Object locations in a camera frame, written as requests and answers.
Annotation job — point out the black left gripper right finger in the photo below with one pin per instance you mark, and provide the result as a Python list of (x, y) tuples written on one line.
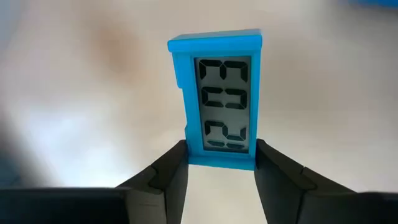
[(280, 193)]

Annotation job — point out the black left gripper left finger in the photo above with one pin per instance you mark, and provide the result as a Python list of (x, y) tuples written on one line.
[(161, 193)]

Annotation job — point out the blue digital clock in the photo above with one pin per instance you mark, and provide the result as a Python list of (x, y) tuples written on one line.
[(217, 42)]

